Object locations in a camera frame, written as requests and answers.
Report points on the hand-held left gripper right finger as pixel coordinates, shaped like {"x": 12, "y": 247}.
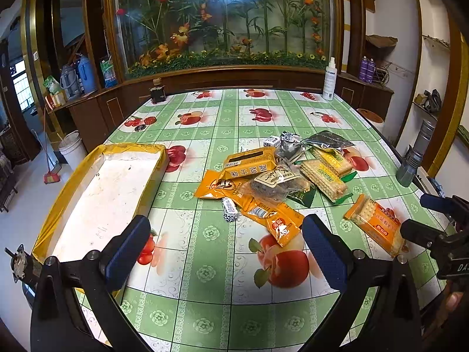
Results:
{"x": 324, "y": 253}

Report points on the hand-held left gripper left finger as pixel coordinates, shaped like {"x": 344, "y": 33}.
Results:
{"x": 124, "y": 253}

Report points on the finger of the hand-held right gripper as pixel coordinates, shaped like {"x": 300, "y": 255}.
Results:
{"x": 417, "y": 233}
{"x": 432, "y": 201}

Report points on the orange cracker packet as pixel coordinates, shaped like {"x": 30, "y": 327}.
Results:
{"x": 373, "y": 223}

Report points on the dark green snack packet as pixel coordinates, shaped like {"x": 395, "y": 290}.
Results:
{"x": 306, "y": 196}

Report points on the green-edged cracker packet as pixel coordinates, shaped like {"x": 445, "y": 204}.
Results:
{"x": 333, "y": 159}
{"x": 322, "y": 178}

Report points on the clear-wrapped brown cake packet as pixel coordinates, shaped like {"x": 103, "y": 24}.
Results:
{"x": 274, "y": 183}

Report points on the long white candy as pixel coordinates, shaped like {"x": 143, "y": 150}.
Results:
{"x": 230, "y": 211}

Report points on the small silver foil packet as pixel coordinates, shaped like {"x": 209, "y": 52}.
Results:
{"x": 289, "y": 150}

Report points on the large silver foil packet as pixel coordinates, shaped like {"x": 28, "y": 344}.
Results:
{"x": 326, "y": 140}

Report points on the large orange snack packet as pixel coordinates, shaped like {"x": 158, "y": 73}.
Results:
{"x": 216, "y": 187}

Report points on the yellow-brown biscuit packet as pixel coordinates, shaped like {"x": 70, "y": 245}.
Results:
{"x": 249, "y": 163}

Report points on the small white printed candy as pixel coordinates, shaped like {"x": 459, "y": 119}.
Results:
{"x": 272, "y": 141}
{"x": 290, "y": 136}

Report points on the person's right hand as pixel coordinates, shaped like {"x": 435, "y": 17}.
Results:
{"x": 455, "y": 302}

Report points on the dark grey bundle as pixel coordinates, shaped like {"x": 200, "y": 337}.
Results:
{"x": 432, "y": 101}

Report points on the small grey electric motor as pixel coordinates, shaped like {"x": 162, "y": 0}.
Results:
{"x": 22, "y": 266}

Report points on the green fruit-print tablecloth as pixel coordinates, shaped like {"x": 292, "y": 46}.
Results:
{"x": 220, "y": 293}

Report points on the white stool with orange top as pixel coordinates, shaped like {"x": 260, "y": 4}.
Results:
{"x": 372, "y": 117}

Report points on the red broom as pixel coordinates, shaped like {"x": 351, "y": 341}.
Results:
{"x": 52, "y": 176}

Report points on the white plastic bucket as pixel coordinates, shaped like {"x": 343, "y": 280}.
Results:
{"x": 73, "y": 150}

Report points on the dark wooden cabinet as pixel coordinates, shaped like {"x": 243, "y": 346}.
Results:
{"x": 95, "y": 113}

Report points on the purple spray can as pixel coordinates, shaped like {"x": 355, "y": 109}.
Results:
{"x": 370, "y": 71}
{"x": 363, "y": 69}

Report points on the white spray bottle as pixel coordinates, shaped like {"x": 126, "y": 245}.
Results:
{"x": 329, "y": 84}

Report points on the small dark glass bottle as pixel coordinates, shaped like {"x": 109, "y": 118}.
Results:
{"x": 158, "y": 93}

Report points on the orange carton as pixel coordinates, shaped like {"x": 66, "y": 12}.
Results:
{"x": 58, "y": 99}

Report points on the clear plastic water bottle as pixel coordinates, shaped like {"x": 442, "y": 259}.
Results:
{"x": 109, "y": 75}

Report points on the blue thermos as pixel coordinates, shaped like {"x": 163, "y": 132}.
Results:
{"x": 88, "y": 77}

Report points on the grey-blue water jug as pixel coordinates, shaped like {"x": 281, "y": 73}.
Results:
{"x": 69, "y": 80}

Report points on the green bag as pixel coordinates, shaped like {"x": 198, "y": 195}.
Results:
{"x": 53, "y": 85}

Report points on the barred window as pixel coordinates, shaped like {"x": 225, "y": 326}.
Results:
{"x": 21, "y": 88}

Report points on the artificial flower glass display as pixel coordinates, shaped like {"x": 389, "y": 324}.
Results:
{"x": 227, "y": 25}

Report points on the brown wooden wall shelf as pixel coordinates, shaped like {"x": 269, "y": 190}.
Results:
{"x": 381, "y": 40}

